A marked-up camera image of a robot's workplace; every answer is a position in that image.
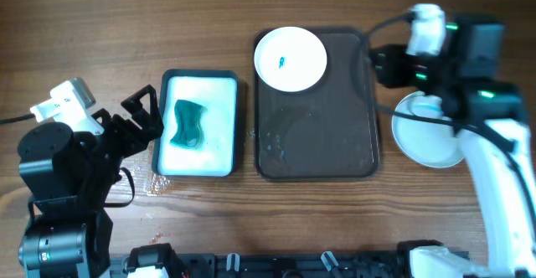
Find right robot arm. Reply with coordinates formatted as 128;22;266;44
360;5;535;277

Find dark green water tub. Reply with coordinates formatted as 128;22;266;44
152;69;239;178

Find green sponge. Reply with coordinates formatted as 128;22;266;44
170;100;205;149

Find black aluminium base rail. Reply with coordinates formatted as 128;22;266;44
108;243;470;278

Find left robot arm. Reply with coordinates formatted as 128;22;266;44
18;85;163;277

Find dark brown serving tray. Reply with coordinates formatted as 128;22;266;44
253;27;380;182

